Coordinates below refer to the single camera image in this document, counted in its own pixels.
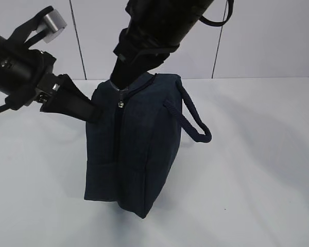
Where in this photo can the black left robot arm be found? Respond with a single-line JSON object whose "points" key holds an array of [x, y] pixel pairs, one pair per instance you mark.
{"points": [[7, 46]]}

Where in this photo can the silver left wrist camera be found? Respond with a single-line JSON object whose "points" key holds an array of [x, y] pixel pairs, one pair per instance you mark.
{"points": [[54, 25]]}

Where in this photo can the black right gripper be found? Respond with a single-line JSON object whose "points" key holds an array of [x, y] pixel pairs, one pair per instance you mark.
{"points": [[139, 50]]}

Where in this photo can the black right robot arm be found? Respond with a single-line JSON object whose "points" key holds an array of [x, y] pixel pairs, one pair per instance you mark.
{"points": [[180, 14]]}

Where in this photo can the dark blue lunch bag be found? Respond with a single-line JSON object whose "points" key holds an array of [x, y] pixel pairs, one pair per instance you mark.
{"points": [[132, 147]]}

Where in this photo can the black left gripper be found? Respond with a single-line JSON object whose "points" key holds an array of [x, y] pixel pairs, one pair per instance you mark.
{"points": [[29, 77]]}

